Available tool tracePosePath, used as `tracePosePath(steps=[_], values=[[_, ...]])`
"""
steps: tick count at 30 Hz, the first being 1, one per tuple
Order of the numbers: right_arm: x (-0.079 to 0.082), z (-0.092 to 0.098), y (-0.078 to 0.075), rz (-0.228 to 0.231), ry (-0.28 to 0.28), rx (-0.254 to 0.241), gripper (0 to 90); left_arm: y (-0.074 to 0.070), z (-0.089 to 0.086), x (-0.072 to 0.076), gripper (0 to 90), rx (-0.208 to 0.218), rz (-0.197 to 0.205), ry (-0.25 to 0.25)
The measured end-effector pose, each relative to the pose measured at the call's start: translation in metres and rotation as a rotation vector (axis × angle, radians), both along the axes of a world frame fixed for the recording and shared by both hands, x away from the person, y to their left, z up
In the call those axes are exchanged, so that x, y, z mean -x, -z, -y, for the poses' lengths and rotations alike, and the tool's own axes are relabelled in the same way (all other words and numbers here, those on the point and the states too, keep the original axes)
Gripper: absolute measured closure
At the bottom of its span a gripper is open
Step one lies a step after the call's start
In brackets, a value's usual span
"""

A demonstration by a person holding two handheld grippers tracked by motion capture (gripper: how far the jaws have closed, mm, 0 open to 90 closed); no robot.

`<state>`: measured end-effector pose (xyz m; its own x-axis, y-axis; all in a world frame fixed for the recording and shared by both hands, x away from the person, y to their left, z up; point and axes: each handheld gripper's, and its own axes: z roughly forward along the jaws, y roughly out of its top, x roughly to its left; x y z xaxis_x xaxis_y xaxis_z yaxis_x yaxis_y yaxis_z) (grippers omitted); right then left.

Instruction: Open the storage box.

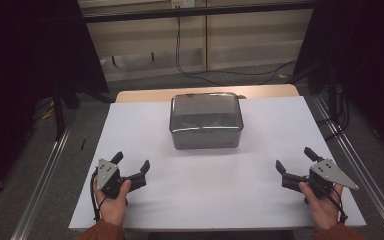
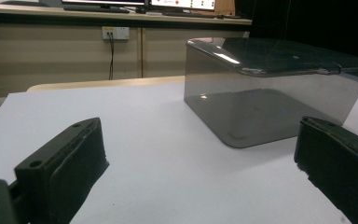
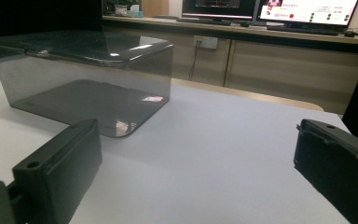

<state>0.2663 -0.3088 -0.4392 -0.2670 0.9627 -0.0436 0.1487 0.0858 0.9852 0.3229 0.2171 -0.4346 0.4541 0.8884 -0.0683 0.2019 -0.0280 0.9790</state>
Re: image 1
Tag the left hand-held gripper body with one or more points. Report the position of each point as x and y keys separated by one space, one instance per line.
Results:
x=108 y=176

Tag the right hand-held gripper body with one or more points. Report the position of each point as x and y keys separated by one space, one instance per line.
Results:
x=328 y=173

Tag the clear plastic box lid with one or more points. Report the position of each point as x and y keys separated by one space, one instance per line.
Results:
x=205 y=110

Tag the person's left hand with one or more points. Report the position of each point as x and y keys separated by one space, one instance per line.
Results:
x=113 y=210

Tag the person's right hand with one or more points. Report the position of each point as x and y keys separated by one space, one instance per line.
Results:
x=325 y=211

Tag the white table sheet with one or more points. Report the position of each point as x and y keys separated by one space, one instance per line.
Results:
x=213 y=186

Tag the black metal stand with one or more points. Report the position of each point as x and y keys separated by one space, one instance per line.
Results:
x=59 y=113

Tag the black curtain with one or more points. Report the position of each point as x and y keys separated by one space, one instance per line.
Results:
x=366 y=50
x=20 y=66

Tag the black horizontal bar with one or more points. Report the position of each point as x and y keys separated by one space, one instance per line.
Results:
x=196 y=11

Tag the aluminium floor rail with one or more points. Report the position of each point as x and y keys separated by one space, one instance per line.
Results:
x=363 y=170
x=43 y=186

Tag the white wall socket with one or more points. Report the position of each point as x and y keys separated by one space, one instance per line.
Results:
x=182 y=3

